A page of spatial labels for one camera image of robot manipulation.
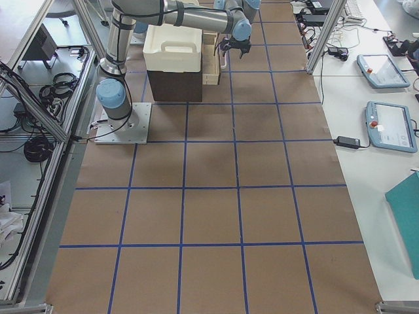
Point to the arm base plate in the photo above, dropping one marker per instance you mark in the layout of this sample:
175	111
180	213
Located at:
117	132

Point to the black power adapter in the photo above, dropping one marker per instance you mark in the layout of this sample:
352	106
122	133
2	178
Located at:
347	142

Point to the teach pendant far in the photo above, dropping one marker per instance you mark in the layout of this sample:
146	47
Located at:
381	72

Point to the teach pendant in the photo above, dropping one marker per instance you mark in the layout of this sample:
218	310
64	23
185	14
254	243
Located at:
381	72
389	126

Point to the dark wooden cabinet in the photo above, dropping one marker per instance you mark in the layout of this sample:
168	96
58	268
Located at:
176	87

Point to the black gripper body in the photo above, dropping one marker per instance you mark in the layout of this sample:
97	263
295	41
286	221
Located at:
236	43

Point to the white plastic tray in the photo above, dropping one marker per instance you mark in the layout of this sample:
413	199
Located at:
173	49

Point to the wooden drawer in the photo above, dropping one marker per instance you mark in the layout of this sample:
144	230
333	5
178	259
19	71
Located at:
210	59

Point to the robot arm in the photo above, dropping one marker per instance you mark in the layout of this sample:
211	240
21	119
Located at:
111	89
240	9

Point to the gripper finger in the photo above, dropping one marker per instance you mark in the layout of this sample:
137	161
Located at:
244	49
223	48

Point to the teach pendant near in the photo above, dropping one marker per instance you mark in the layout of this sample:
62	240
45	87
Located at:
389	126

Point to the aluminium frame post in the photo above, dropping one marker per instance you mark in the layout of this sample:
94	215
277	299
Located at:
329	25

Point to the white drawer handle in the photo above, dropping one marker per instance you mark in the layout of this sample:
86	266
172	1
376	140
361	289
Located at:
223	60

